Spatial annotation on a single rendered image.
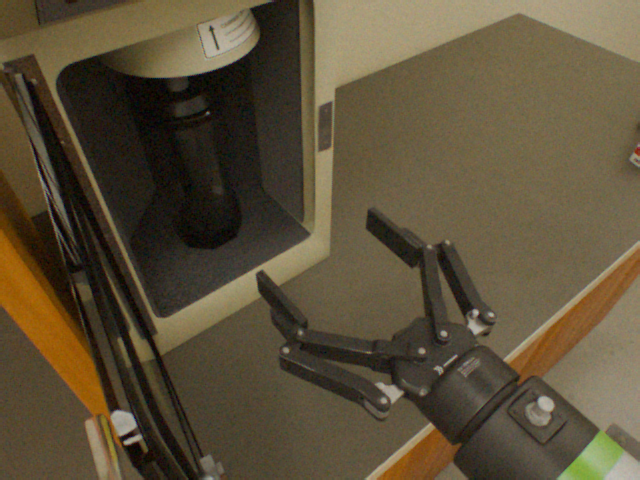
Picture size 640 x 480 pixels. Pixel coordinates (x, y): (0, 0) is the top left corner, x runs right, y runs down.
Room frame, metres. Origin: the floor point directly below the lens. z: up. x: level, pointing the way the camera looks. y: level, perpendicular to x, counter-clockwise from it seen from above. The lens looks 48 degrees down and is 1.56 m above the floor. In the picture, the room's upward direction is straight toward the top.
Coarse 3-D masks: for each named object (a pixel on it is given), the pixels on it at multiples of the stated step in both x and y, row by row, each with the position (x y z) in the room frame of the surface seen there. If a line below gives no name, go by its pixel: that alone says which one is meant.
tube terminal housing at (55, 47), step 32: (160, 0) 0.41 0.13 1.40; (192, 0) 0.43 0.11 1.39; (224, 0) 0.45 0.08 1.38; (256, 0) 0.47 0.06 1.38; (320, 0) 0.51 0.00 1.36; (32, 32) 0.35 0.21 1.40; (64, 32) 0.36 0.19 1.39; (96, 32) 0.38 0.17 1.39; (128, 32) 0.39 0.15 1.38; (160, 32) 0.41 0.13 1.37; (320, 32) 0.51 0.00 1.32; (0, 64) 0.33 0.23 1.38; (64, 64) 0.36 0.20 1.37; (320, 64) 0.51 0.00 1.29; (320, 96) 0.51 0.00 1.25; (320, 160) 0.51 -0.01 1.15; (96, 192) 0.35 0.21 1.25; (320, 192) 0.51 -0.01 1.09; (320, 224) 0.51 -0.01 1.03; (288, 256) 0.48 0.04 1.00; (320, 256) 0.51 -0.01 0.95; (224, 288) 0.41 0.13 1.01; (256, 288) 0.44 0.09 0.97; (160, 320) 0.35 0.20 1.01; (192, 320) 0.38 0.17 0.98; (160, 352) 0.34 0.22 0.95
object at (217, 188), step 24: (168, 120) 0.47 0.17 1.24; (192, 120) 0.47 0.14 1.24; (216, 120) 0.51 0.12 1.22; (168, 144) 0.48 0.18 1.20; (192, 144) 0.48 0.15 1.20; (216, 144) 0.50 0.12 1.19; (168, 168) 0.48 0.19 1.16; (192, 168) 0.48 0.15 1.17; (216, 168) 0.49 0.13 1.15; (168, 192) 0.50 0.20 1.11; (192, 192) 0.48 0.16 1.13; (216, 192) 0.49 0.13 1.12; (192, 216) 0.48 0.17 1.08; (216, 216) 0.48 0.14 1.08
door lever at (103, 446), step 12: (96, 420) 0.14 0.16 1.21; (108, 420) 0.15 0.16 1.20; (96, 432) 0.13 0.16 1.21; (108, 432) 0.13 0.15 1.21; (96, 444) 0.12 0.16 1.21; (108, 444) 0.12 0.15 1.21; (96, 456) 0.12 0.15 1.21; (108, 456) 0.12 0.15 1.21; (96, 468) 0.11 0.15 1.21; (108, 468) 0.11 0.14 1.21; (120, 468) 0.11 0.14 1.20
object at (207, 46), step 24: (216, 24) 0.47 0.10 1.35; (240, 24) 0.49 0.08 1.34; (120, 48) 0.45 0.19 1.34; (144, 48) 0.44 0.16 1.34; (168, 48) 0.44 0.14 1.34; (192, 48) 0.45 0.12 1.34; (216, 48) 0.46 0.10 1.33; (240, 48) 0.48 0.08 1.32; (120, 72) 0.44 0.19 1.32; (144, 72) 0.44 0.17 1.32; (168, 72) 0.43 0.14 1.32; (192, 72) 0.44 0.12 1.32
